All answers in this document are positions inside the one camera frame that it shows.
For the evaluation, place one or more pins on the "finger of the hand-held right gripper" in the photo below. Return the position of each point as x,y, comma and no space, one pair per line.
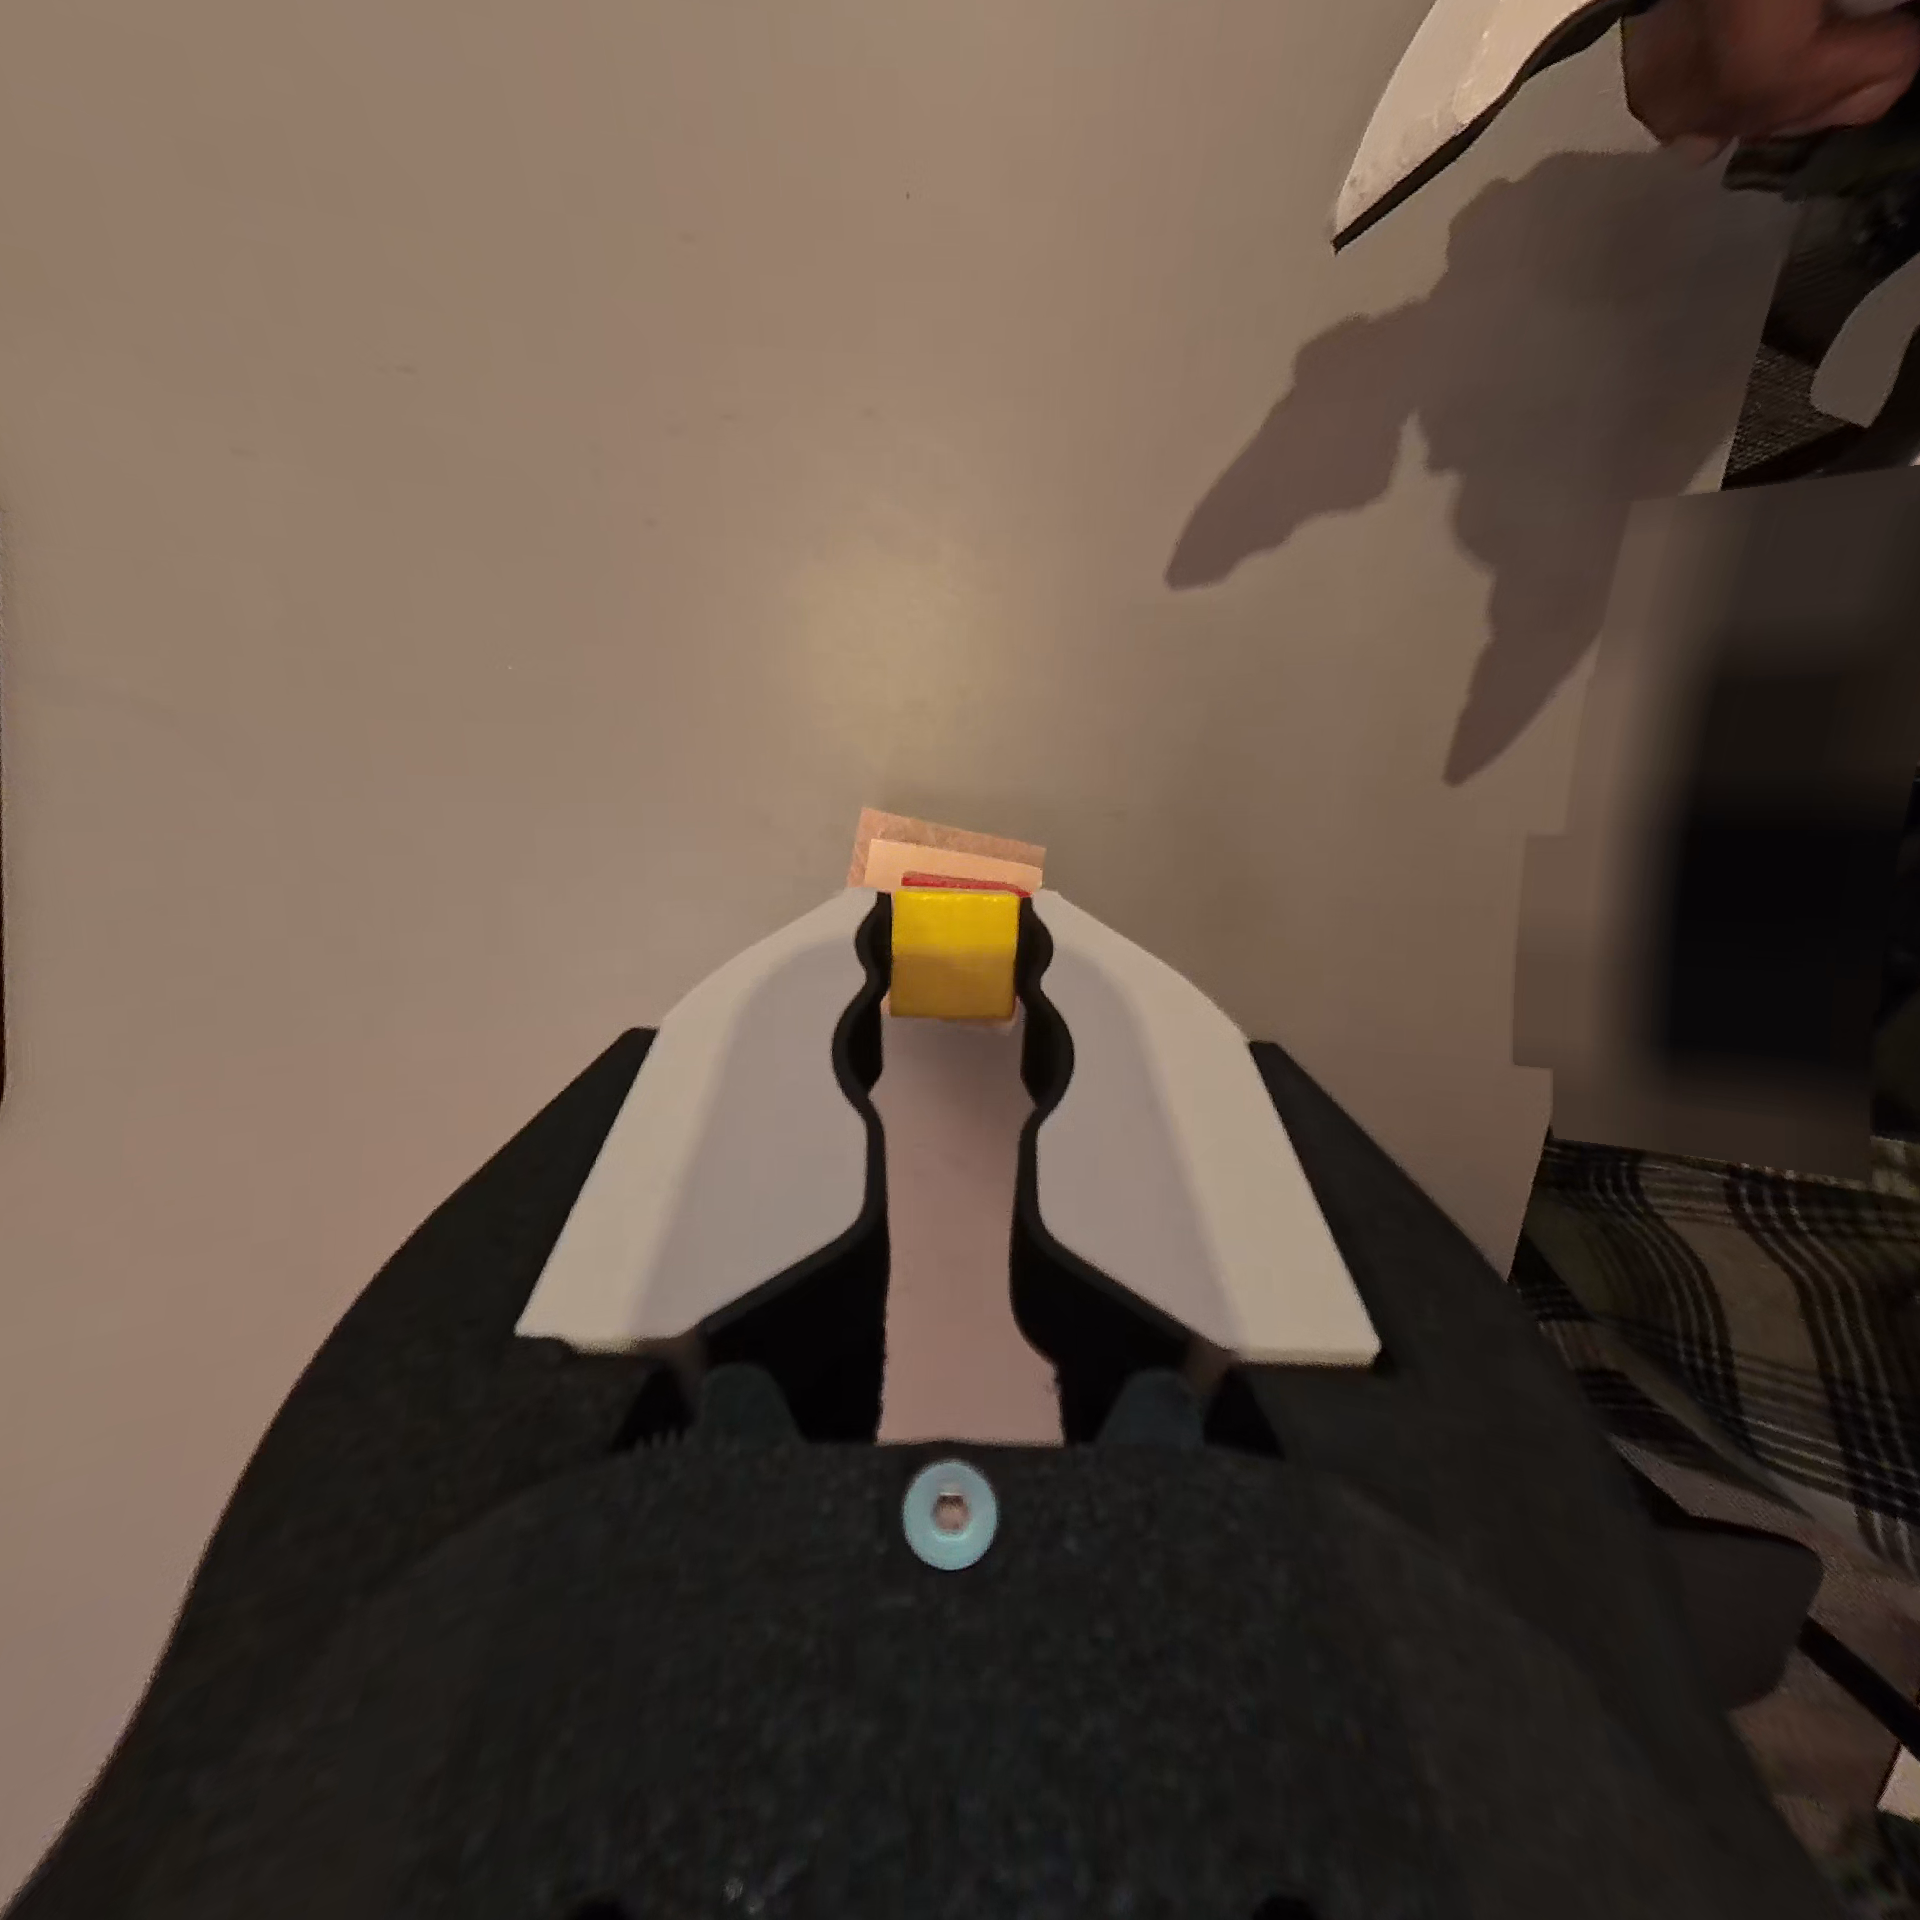
1440,91

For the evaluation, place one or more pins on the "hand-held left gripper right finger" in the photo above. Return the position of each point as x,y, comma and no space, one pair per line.
1183,1184

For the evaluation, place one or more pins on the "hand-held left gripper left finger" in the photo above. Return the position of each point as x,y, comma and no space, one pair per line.
720,1169

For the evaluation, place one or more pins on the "yellow wooden cube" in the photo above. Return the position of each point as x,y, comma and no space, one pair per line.
953,961

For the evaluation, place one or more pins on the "medium plain wooden cube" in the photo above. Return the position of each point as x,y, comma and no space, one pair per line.
902,864

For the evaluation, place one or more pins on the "red wooden cube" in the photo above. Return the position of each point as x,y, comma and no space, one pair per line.
962,882

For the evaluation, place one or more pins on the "large plain wooden cube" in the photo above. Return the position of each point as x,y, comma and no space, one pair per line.
944,824

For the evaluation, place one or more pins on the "person's right hand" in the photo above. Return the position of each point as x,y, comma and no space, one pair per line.
1770,68

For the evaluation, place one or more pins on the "person's plaid shirt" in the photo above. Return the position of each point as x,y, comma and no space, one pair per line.
1740,1322

